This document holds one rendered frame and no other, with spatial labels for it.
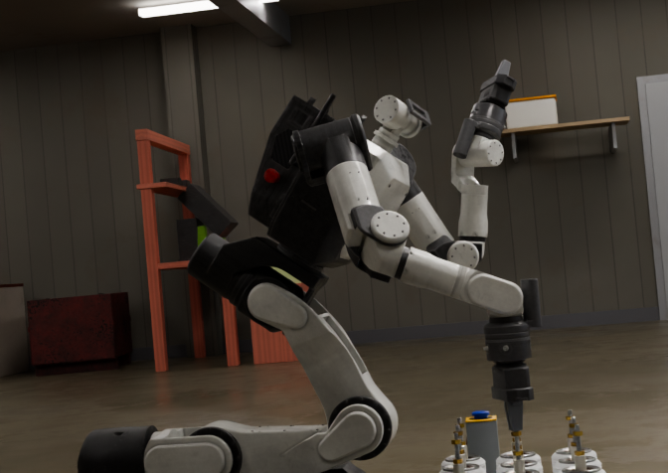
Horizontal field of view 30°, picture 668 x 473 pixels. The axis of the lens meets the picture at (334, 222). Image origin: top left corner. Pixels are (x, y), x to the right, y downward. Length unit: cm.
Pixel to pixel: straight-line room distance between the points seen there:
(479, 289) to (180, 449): 84
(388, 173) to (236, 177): 908
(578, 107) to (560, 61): 45
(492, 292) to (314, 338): 53
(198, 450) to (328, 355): 36
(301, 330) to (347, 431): 25
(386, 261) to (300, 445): 57
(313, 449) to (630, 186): 882
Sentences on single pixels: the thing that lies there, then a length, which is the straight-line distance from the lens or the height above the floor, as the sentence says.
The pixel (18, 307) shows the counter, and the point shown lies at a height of 60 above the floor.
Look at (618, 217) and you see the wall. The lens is 1142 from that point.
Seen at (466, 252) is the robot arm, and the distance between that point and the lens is 301.
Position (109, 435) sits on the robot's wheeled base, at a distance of 298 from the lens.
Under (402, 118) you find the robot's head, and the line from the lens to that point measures 280.
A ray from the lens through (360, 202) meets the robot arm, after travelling 248.
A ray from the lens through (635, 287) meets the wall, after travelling 1143.
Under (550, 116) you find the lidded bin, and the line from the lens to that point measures 1088.
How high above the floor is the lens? 68
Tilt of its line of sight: 2 degrees up
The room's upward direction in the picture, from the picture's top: 5 degrees counter-clockwise
